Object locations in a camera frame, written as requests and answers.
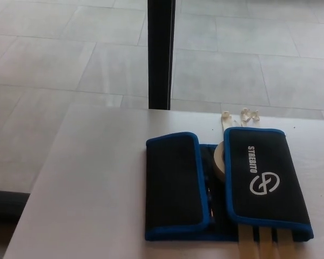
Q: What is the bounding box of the black vertical post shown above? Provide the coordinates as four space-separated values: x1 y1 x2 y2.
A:
147 0 176 111

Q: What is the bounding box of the beige masking tape roll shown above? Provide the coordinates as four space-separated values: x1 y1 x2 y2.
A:
212 140 228 180

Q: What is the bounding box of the curled beige tape strip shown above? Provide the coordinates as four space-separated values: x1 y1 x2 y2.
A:
240 107 252 128
249 108 262 128

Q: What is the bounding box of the black toolkit cover blue trim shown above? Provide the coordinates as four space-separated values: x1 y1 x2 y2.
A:
144 127 315 242

